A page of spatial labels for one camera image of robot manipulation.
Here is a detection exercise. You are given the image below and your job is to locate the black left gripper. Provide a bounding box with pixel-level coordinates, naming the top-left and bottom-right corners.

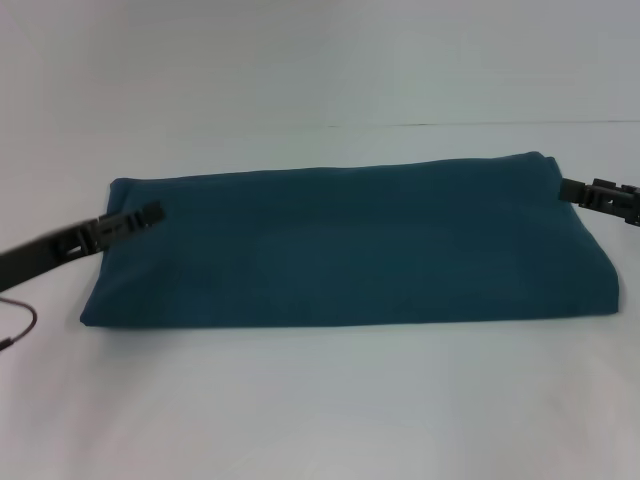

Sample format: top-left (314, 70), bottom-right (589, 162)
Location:
top-left (0, 199), bottom-right (167, 294)

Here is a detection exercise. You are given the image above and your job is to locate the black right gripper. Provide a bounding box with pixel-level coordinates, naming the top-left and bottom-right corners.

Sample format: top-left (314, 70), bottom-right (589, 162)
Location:
top-left (557, 176), bottom-right (640, 225)

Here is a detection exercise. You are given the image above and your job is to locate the teal blue shirt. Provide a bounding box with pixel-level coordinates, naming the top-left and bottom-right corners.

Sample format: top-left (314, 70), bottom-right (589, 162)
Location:
top-left (78, 149), bottom-right (622, 331)

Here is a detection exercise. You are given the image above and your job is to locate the left arm connector cable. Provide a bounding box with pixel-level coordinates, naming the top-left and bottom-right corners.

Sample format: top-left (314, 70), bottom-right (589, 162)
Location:
top-left (0, 297), bottom-right (39, 352)

